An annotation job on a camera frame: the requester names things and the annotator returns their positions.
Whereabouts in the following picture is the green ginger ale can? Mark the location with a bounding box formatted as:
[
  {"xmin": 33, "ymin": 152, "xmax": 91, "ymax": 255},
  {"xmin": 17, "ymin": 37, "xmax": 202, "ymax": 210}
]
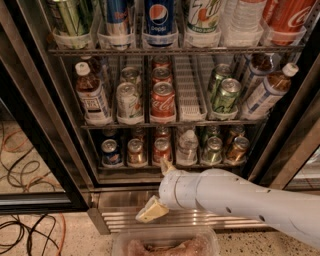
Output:
[
  {"xmin": 208, "ymin": 63, "xmax": 232, "ymax": 96},
  {"xmin": 212, "ymin": 78, "xmax": 241, "ymax": 121}
]

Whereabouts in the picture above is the red coca-cola can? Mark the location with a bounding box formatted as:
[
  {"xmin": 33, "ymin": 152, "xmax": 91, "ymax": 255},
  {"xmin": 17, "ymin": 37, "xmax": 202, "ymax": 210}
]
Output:
[
  {"xmin": 152, "ymin": 55, "xmax": 172, "ymax": 68},
  {"xmin": 152, "ymin": 67, "xmax": 173, "ymax": 84},
  {"xmin": 150, "ymin": 82, "xmax": 176, "ymax": 123}
]

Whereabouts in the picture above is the blue Pepsi can front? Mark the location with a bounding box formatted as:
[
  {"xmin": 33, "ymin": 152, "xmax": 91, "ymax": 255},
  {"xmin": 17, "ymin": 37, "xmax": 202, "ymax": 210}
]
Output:
[{"xmin": 101, "ymin": 139, "xmax": 122, "ymax": 166}]

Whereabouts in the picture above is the brown can bottom rear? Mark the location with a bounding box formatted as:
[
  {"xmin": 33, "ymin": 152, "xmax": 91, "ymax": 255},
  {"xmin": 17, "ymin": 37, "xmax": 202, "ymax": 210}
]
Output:
[{"xmin": 225, "ymin": 124, "xmax": 245, "ymax": 144}]

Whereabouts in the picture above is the orange cable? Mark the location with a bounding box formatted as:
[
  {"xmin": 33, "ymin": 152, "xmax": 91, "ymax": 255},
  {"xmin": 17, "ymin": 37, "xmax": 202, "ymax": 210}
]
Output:
[{"xmin": 0, "ymin": 128, "xmax": 67, "ymax": 256}]

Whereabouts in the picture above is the orange soda can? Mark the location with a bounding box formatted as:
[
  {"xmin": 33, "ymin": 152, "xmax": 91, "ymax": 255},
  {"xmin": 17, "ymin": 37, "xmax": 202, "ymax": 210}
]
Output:
[
  {"xmin": 131, "ymin": 127, "xmax": 146, "ymax": 142},
  {"xmin": 127, "ymin": 139, "xmax": 147, "ymax": 167}
]

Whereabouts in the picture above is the red Coke can bottom rear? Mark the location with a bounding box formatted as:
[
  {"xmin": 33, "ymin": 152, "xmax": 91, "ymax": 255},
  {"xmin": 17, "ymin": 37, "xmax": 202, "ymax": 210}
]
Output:
[{"xmin": 155, "ymin": 126, "xmax": 171, "ymax": 139}]

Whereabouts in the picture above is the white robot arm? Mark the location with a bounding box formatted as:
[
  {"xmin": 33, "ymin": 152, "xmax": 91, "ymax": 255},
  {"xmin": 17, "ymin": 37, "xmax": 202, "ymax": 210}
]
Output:
[{"xmin": 136, "ymin": 159, "xmax": 320, "ymax": 249}]

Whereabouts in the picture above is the green ginger ale can front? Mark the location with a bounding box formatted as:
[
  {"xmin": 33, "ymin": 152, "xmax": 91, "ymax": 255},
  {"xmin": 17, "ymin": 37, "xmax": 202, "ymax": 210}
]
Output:
[{"xmin": 212, "ymin": 78, "xmax": 241, "ymax": 121}]

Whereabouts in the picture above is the red Coca-Cola can rear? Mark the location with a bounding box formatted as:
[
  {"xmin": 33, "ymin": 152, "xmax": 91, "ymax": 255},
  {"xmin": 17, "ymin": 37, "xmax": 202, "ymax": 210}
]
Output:
[{"xmin": 152, "ymin": 55, "xmax": 172, "ymax": 68}]

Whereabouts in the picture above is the Coca-Cola bottle top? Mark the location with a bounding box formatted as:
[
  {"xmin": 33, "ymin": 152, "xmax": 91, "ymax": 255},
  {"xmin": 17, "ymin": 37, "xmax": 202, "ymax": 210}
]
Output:
[{"xmin": 262, "ymin": 0, "xmax": 316, "ymax": 46}]

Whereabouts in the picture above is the iced tea bottle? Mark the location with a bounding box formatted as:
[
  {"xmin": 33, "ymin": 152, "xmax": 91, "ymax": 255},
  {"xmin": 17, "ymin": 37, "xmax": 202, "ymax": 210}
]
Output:
[
  {"xmin": 241, "ymin": 62, "xmax": 299, "ymax": 120},
  {"xmin": 75, "ymin": 62, "xmax": 111, "ymax": 126},
  {"xmin": 241, "ymin": 53, "xmax": 274, "ymax": 99}
]

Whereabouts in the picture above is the green ginger ale can rear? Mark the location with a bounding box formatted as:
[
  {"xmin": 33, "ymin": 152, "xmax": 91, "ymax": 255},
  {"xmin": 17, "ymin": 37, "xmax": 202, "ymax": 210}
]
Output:
[{"xmin": 208, "ymin": 63, "xmax": 232, "ymax": 96}]

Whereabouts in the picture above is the orange soda can rear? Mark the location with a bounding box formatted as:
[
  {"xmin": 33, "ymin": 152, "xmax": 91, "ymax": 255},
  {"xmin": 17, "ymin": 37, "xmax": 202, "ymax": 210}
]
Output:
[{"xmin": 131, "ymin": 127, "xmax": 146, "ymax": 142}]

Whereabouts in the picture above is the orange soda can front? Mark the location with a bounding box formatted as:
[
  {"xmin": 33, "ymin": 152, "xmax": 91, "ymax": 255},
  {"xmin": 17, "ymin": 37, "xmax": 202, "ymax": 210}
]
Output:
[{"xmin": 127, "ymin": 139, "xmax": 147, "ymax": 167}]

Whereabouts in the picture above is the red Coke can bottom front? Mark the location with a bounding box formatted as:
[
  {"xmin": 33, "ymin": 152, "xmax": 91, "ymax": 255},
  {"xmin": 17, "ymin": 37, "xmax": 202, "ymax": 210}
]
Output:
[{"xmin": 153, "ymin": 137, "xmax": 172, "ymax": 166}]

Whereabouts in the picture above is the red Coca-Cola can middle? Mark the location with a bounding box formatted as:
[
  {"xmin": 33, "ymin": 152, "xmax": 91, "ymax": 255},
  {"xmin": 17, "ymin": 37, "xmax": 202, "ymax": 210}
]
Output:
[{"xmin": 152, "ymin": 67, "xmax": 173, "ymax": 84}]

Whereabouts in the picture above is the iced tea bottle right rear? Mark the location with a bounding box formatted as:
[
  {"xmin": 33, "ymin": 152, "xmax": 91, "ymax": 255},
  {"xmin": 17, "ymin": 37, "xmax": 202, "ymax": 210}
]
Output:
[{"xmin": 241, "ymin": 53, "xmax": 274, "ymax": 99}]

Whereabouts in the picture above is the clear water bottle top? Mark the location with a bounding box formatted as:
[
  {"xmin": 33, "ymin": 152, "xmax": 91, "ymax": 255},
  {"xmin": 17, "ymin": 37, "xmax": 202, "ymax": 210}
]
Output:
[{"xmin": 221, "ymin": 0, "xmax": 267, "ymax": 47}]

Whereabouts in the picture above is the blue pepsi can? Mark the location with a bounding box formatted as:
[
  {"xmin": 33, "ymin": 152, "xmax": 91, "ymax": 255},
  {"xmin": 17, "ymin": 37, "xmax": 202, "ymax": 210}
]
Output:
[
  {"xmin": 101, "ymin": 139, "xmax": 122, "ymax": 166},
  {"xmin": 102, "ymin": 129, "xmax": 119, "ymax": 141}
]

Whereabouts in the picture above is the red Coca-Cola can front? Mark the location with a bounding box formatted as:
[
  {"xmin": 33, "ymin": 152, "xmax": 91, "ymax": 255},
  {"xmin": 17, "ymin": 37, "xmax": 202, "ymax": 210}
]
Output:
[{"xmin": 150, "ymin": 82, "xmax": 176, "ymax": 123}]

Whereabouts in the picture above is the clear plastic food container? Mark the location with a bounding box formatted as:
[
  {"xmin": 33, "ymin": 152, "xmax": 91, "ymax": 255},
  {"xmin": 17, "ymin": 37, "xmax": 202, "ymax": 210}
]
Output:
[{"xmin": 112, "ymin": 226, "xmax": 220, "ymax": 256}]

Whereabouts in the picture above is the Red Bull can top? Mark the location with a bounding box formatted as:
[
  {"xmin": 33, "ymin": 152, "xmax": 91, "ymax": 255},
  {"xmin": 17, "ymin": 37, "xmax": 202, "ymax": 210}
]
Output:
[{"xmin": 99, "ymin": 0, "xmax": 133, "ymax": 51}]

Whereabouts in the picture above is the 7up zero can top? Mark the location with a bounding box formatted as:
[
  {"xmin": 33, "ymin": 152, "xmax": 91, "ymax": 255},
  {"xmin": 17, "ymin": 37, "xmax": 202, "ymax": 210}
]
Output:
[{"xmin": 186, "ymin": 0, "xmax": 222, "ymax": 47}]

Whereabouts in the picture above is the brown can bottom front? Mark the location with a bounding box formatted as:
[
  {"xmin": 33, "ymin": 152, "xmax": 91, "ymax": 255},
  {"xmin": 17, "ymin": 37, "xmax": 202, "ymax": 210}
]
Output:
[{"xmin": 225, "ymin": 136, "xmax": 250, "ymax": 164}]

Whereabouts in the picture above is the red coke can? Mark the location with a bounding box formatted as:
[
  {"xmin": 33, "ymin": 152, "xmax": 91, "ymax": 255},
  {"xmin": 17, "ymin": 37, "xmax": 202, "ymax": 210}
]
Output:
[
  {"xmin": 155, "ymin": 126, "xmax": 171, "ymax": 139},
  {"xmin": 153, "ymin": 137, "xmax": 172, "ymax": 166}
]

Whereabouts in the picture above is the empty white shelf tray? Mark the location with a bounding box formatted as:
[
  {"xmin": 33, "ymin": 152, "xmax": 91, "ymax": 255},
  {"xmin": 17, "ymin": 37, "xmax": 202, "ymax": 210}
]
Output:
[{"xmin": 173, "ymin": 56, "xmax": 207, "ymax": 122}]

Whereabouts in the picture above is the steel fridge bottom grille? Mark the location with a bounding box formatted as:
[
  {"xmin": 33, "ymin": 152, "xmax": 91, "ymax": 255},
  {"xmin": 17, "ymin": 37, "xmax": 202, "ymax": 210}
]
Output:
[{"xmin": 88, "ymin": 190, "xmax": 268, "ymax": 234}]

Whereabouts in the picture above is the white 7up can front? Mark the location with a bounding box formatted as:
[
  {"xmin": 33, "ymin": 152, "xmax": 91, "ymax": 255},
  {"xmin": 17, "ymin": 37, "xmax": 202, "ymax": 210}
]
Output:
[{"xmin": 116, "ymin": 82, "xmax": 143, "ymax": 125}]

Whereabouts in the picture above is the iced tea bottle right front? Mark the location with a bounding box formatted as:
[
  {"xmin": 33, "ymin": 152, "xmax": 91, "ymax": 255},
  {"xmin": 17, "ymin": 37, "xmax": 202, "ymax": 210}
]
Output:
[{"xmin": 241, "ymin": 62, "xmax": 299, "ymax": 120}]

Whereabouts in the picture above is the green can bottom rear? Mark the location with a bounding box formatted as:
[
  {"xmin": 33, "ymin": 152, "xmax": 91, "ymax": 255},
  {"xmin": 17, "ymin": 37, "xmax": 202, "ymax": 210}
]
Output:
[{"xmin": 201, "ymin": 125, "xmax": 221, "ymax": 144}]

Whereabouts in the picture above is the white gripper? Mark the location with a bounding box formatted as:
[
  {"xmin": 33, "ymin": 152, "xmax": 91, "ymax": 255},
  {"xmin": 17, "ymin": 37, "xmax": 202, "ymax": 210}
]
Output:
[{"xmin": 135, "ymin": 158, "xmax": 204, "ymax": 223}]

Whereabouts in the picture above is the green can bottom front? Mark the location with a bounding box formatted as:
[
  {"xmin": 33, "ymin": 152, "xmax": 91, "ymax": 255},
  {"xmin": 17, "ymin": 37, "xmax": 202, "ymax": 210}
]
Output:
[{"xmin": 201, "ymin": 136, "xmax": 223, "ymax": 165}]

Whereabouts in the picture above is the blue Pepsi can rear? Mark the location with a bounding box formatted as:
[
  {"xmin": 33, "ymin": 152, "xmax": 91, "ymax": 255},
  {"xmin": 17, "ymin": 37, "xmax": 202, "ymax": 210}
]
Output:
[{"xmin": 102, "ymin": 129, "xmax": 119, "ymax": 141}]

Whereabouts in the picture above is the iced tea bottle left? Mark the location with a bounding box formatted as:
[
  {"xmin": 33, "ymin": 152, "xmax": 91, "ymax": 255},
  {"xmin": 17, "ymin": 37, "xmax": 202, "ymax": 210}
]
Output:
[{"xmin": 75, "ymin": 62, "xmax": 111, "ymax": 126}]

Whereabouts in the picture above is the fridge glass door left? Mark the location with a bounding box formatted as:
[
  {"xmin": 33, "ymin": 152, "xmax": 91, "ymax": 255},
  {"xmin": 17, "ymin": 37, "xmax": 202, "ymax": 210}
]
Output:
[{"xmin": 0, "ymin": 16, "xmax": 90, "ymax": 214}]

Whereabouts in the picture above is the white 7up can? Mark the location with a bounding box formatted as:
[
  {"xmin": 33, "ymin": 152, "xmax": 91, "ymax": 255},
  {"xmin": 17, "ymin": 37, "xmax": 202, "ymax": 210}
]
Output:
[
  {"xmin": 116, "ymin": 82, "xmax": 143, "ymax": 125},
  {"xmin": 120, "ymin": 66, "xmax": 141, "ymax": 86}
]

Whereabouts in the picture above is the white 7up can rear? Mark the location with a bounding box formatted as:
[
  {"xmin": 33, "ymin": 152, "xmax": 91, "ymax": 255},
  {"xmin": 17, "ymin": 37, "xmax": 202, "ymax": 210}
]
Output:
[{"xmin": 120, "ymin": 66, "xmax": 141, "ymax": 86}]

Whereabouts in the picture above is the black cable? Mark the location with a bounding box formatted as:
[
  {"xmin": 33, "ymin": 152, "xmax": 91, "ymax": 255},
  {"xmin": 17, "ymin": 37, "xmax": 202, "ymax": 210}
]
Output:
[{"xmin": 0, "ymin": 119, "xmax": 60, "ymax": 256}]

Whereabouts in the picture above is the brown can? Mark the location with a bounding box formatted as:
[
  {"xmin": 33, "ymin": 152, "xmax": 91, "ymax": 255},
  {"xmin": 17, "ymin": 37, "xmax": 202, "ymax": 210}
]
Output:
[
  {"xmin": 225, "ymin": 136, "xmax": 250, "ymax": 164},
  {"xmin": 225, "ymin": 124, "xmax": 245, "ymax": 144}
]

